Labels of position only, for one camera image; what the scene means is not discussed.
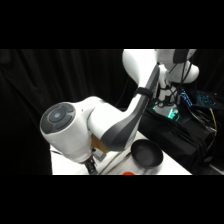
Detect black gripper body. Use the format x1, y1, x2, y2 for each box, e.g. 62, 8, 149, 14
83, 158, 100, 176

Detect metal kitchen tongs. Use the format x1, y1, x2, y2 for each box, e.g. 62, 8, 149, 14
99, 151, 134, 176

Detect black bowl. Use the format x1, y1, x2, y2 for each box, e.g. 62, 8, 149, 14
130, 138, 165, 169

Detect black robot stand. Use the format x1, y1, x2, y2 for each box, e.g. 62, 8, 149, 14
138, 105, 219, 175

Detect small green light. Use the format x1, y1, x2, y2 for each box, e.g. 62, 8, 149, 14
166, 107, 179, 120

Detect blue backlit keyboard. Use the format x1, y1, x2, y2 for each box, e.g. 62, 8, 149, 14
195, 90, 222, 109

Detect black cable bundle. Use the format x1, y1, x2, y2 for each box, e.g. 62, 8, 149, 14
155, 61, 194, 109

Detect yellow cable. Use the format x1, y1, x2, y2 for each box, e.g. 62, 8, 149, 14
208, 108, 218, 136

